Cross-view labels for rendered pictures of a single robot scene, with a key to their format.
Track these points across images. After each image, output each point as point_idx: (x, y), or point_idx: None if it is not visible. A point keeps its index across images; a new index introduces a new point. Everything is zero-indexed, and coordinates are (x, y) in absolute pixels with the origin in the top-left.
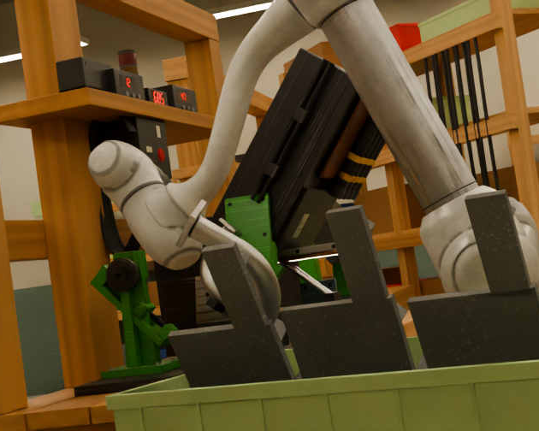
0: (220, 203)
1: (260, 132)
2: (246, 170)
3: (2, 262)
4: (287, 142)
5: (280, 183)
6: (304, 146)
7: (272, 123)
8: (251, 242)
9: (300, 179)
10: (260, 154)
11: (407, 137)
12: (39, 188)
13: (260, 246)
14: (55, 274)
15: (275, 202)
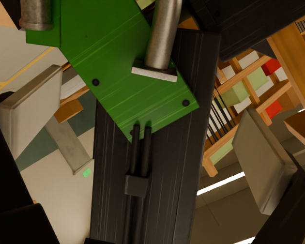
0: (209, 93)
1: (185, 220)
2: (184, 160)
3: None
4: (127, 230)
5: (124, 160)
6: (112, 220)
7: (171, 238)
8: (110, 58)
9: (99, 175)
10: (171, 191)
11: None
12: None
13: (89, 58)
14: None
15: (119, 130)
